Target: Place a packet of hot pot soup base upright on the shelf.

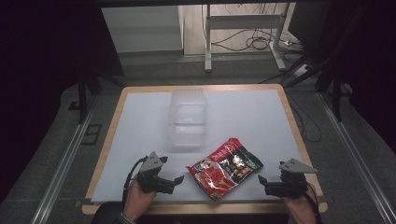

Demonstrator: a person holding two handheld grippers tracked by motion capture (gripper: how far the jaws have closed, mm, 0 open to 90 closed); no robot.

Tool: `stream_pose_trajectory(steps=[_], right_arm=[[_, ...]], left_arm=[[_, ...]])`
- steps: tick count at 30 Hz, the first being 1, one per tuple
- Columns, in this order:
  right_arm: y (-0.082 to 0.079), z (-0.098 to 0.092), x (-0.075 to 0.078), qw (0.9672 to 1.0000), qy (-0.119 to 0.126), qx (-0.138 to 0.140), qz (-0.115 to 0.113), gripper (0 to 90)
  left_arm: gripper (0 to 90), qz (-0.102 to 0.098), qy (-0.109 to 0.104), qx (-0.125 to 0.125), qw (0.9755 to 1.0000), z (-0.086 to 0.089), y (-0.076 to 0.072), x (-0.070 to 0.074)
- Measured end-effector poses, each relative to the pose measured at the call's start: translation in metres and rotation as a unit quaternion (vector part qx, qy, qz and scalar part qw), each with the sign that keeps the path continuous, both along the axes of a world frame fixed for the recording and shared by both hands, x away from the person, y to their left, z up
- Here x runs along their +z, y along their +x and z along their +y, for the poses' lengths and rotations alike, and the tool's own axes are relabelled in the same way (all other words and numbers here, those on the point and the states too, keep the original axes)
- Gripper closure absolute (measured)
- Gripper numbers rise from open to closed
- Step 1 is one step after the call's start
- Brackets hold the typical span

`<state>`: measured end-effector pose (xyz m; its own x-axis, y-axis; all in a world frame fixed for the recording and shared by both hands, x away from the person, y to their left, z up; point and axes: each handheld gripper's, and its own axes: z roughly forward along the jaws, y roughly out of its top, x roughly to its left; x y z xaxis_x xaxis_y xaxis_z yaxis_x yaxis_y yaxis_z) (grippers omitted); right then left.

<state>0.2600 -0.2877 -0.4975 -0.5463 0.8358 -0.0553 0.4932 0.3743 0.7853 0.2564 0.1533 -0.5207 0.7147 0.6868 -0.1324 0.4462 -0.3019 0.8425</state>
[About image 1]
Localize red and black gripper cable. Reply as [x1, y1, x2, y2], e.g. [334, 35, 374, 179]
[305, 181, 322, 224]

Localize aluminium floor rail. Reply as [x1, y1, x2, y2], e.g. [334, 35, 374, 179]
[317, 91, 396, 224]
[30, 99, 98, 224]

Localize white power strip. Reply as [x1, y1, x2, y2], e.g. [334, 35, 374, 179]
[293, 63, 313, 77]

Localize wooden table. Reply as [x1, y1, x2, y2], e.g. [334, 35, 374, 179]
[81, 83, 329, 217]

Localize clear plastic container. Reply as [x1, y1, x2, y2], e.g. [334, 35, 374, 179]
[167, 87, 208, 149]

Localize white table mat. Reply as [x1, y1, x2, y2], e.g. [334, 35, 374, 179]
[90, 89, 305, 203]

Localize white cabinet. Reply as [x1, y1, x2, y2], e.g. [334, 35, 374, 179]
[100, 5, 185, 54]

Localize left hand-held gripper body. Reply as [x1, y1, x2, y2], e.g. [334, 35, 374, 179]
[136, 151, 177, 196]

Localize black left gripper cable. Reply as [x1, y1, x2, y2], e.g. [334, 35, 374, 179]
[121, 156, 148, 206]

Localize person's left hand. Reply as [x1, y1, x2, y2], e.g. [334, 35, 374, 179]
[123, 177, 158, 221]

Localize black metal stand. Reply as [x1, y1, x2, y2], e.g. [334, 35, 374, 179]
[281, 46, 368, 123]
[67, 69, 127, 125]

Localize black floor plate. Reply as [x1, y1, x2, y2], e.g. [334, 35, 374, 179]
[80, 123, 103, 146]

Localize red and black food packet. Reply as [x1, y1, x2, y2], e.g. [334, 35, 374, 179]
[186, 137, 265, 202]

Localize thin black floor cable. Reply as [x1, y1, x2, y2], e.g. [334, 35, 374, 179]
[288, 91, 323, 144]

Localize person's right hand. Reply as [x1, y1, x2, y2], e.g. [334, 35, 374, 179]
[280, 191, 318, 224]

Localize white metal desk frame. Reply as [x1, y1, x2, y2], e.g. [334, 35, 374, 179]
[203, 3, 292, 73]

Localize black floor cables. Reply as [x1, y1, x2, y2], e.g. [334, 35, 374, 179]
[210, 28, 304, 54]

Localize dark curtain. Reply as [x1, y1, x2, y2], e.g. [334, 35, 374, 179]
[288, 0, 396, 154]
[0, 0, 126, 203]

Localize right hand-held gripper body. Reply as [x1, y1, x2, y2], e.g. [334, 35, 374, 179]
[264, 158, 318, 200]

